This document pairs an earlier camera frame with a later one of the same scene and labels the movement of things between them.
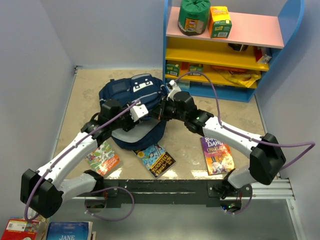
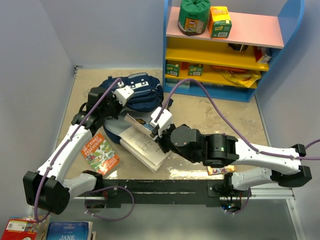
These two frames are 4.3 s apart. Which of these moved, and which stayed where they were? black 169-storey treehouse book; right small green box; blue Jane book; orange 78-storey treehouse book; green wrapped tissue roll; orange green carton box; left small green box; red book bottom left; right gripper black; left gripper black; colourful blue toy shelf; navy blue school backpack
Moved: right gripper black; black 169-storey treehouse book; left gripper black; navy blue school backpack
Stayed: orange 78-storey treehouse book; colourful blue toy shelf; red book bottom left; green wrapped tissue roll; orange green carton box; left small green box; blue Jane book; right small green box
